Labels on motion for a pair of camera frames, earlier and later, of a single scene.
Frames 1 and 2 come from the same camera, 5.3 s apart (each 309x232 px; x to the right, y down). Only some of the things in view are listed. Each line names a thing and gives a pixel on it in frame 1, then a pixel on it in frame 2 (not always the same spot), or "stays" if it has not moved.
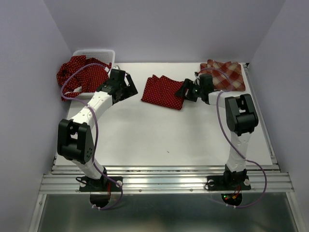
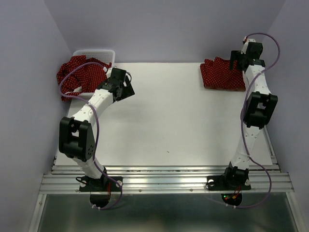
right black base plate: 228,182 stays
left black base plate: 104,184 stays
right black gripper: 187,84 -> 235,55
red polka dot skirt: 162,91 -> 217,74
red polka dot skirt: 88,73 stays
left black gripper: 130,91 stays
